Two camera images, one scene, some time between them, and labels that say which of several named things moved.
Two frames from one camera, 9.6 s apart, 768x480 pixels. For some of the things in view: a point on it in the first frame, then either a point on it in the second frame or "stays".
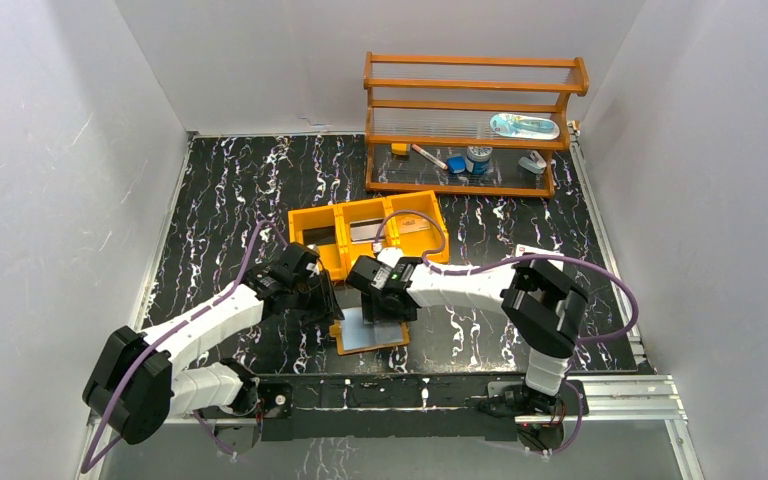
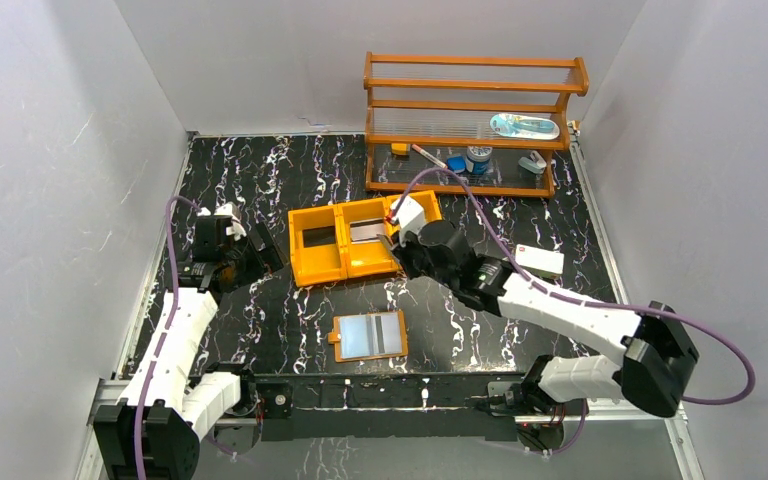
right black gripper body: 374,310 to 414,261
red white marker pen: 428,156 stays
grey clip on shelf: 535,163 stays
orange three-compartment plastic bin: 345,231 stays
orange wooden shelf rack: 480,126 stays
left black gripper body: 321,304 to 247,258
